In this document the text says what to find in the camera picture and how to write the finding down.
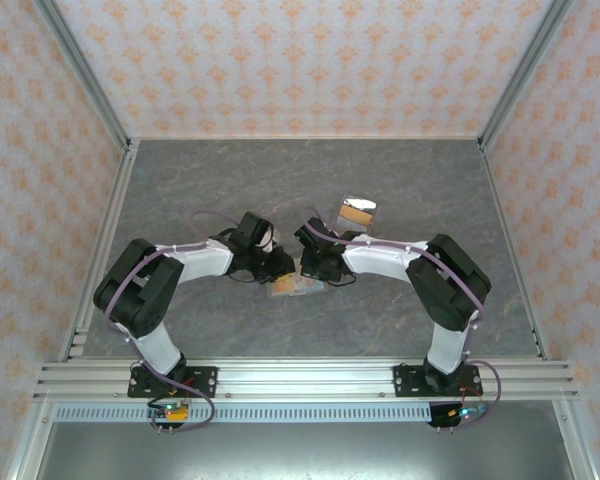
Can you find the tan card holder wallet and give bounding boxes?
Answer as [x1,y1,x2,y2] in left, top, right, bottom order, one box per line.
[261,272,328,301]

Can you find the clear acrylic card box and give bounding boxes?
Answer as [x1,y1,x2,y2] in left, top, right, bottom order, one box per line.
[333,193,379,236]

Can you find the left controller board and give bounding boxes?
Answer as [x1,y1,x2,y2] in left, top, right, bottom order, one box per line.
[146,398,192,424]

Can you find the controller board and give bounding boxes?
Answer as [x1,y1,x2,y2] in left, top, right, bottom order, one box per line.
[428,401,492,429]
[146,398,192,424]

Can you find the grey metal sheet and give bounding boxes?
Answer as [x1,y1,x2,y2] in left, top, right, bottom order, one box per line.
[34,422,574,480]

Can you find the right controller board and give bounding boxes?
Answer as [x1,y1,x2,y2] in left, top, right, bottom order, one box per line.
[428,401,492,429]

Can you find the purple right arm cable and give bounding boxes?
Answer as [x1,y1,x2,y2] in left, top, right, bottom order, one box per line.
[302,207,505,432]

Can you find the aluminium mounting rail beam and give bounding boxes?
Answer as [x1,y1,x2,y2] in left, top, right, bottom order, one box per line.
[32,357,580,402]

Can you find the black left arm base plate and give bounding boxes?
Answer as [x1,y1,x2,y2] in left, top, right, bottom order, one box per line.
[126,365,219,399]

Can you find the aluminium back rail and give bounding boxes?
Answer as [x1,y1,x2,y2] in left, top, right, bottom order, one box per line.
[128,132,484,143]

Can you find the aluminium rail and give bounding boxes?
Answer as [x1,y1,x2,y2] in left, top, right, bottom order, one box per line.
[58,139,142,362]
[478,141,552,362]
[128,132,484,143]

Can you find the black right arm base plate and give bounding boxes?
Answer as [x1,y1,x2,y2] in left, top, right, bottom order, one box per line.
[393,363,482,399]

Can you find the grey slotted cable duct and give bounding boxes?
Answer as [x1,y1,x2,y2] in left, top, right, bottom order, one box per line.
[53,403,434,424]

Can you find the aluminium left side rail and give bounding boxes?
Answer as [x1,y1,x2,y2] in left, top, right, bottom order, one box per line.
[58,139,142,362]

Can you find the aluminium right side rail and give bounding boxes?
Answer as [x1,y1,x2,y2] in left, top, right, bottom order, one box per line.
[478,141,552,362]

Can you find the aluminium left frame post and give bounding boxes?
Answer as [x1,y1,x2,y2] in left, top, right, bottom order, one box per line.
[31,0,132,147]

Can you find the aluminium frame post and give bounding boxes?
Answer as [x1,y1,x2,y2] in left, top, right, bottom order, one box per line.
[478,0,577,147]
[31,0,132,147]

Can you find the aluminium right frame post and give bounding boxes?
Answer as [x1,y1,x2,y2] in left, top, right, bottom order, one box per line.
[478,0,577,147]

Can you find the aluminium frame leg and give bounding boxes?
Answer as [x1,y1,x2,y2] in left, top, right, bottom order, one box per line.
[551,399,600,480]
[3,399,57,480]

